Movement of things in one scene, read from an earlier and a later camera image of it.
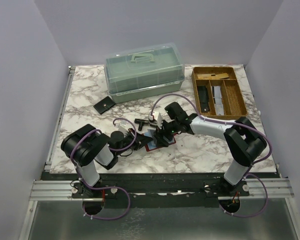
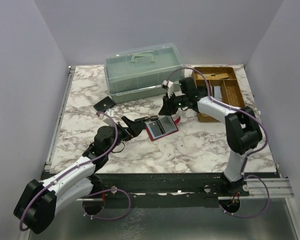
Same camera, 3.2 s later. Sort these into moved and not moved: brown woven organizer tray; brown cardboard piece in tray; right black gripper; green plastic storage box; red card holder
Moved: right black gripper; red card holder
Not moved: brown cardboard piece in tray; green plastic storage box; brown woven organizer tray
